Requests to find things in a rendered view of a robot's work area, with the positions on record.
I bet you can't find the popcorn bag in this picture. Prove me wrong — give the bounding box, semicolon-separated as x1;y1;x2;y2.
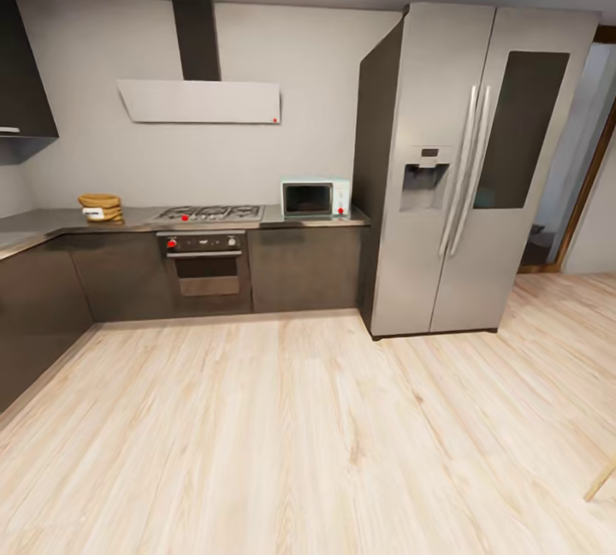
78;194;122;222

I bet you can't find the microwave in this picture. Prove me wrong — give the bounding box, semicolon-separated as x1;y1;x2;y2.
281;176;351;217

